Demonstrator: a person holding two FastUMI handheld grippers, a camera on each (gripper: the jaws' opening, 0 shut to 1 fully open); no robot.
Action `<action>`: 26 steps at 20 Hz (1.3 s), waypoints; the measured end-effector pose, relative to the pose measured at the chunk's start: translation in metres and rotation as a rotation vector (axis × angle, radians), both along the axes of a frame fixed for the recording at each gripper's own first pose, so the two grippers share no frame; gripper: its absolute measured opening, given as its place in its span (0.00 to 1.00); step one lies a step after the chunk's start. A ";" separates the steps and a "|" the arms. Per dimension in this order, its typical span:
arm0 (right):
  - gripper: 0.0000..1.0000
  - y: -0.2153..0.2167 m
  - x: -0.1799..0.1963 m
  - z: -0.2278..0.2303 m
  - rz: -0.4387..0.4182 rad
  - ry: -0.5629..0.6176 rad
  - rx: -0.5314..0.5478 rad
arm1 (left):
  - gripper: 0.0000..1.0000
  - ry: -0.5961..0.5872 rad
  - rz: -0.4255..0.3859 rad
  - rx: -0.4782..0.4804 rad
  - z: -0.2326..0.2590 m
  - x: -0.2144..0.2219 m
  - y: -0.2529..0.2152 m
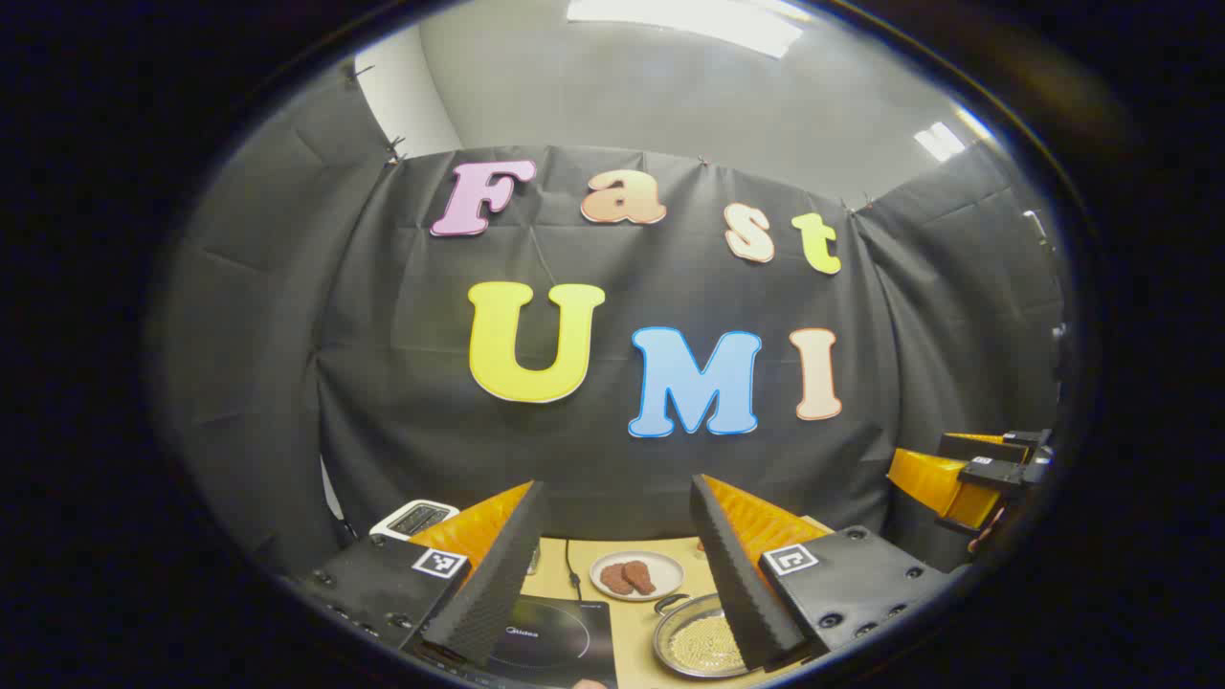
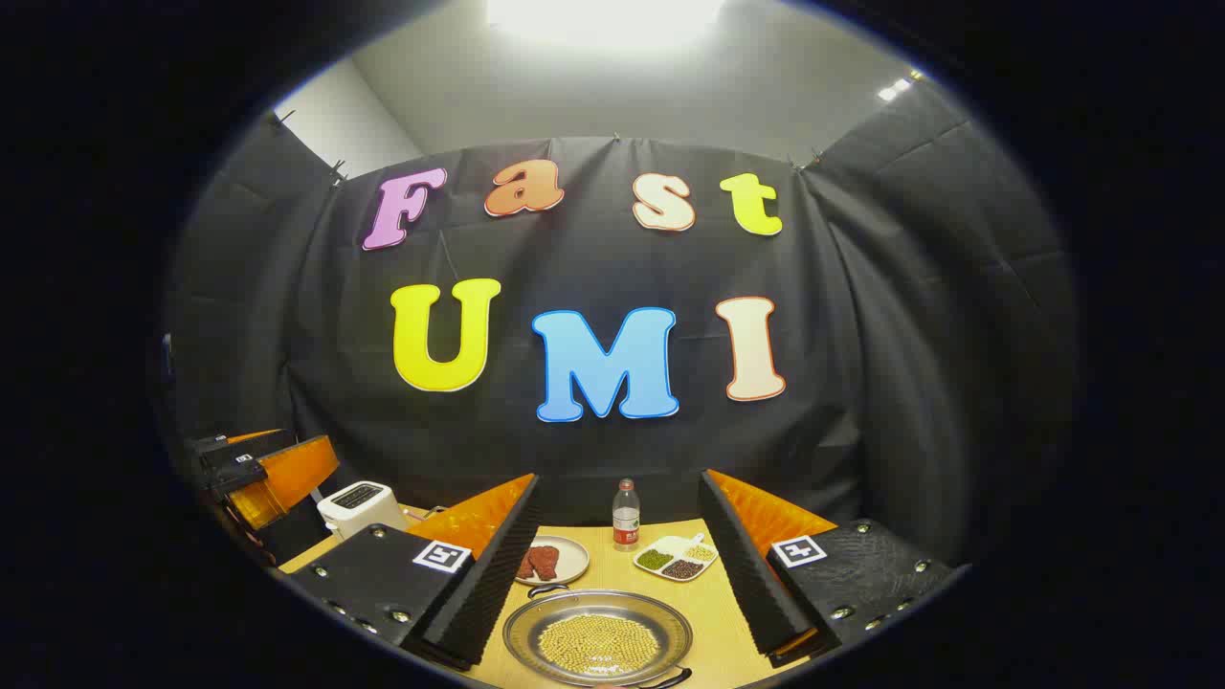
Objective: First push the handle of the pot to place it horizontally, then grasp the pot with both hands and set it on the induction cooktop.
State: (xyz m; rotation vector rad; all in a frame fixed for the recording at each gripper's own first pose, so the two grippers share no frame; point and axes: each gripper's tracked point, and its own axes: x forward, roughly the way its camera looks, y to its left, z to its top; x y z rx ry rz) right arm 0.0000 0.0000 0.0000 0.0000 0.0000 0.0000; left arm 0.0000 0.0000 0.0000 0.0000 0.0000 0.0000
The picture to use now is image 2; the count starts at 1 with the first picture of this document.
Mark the round white plate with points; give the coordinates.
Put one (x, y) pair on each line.
(572, 563)

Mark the pile of pale beans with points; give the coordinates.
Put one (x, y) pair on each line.
(701, 552)

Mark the pile of soybeans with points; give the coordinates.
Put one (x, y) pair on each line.
(598, 643)

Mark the white divided dish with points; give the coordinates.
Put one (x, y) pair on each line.
(675, 555)

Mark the red meat slice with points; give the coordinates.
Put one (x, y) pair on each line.
(541, 563)

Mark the white toaster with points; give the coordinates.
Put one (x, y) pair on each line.
(368, 507)

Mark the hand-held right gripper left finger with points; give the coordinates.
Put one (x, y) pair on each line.
(498, 574)

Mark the stainless steel pot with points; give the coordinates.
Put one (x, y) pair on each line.
(522, 636)

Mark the pile of green beans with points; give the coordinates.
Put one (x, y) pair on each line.
(654, 560)

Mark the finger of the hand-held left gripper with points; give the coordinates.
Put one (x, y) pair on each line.
(292, 474)
(239, 445)

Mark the clear plastic water bottle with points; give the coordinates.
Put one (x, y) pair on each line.
(626, 522)

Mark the pile of dark beans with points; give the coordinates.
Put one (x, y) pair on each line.
(682, 569)

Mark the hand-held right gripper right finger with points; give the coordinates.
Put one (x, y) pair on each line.
(742, 565)

